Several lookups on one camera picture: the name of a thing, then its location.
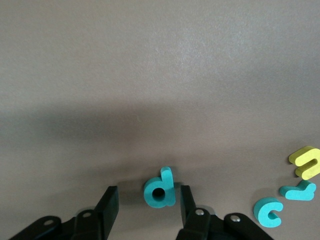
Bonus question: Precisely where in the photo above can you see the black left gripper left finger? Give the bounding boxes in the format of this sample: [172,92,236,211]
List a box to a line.
[9,185,120,240]

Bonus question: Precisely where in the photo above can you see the teal foam letter r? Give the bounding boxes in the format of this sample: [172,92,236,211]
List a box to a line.
[278,180,317,201]

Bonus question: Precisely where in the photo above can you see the teal foam letter c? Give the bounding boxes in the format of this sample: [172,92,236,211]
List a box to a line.
[253,196,284,228]

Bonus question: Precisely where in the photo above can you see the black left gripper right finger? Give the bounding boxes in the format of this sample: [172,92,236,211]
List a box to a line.
[174,184,276,240]

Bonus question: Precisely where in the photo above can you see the yellow foam letter u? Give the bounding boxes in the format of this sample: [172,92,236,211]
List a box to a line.
[288,146,320,180]

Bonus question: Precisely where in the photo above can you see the teal foam letter d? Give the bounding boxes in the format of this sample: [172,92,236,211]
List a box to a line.
[143,166,177,209]

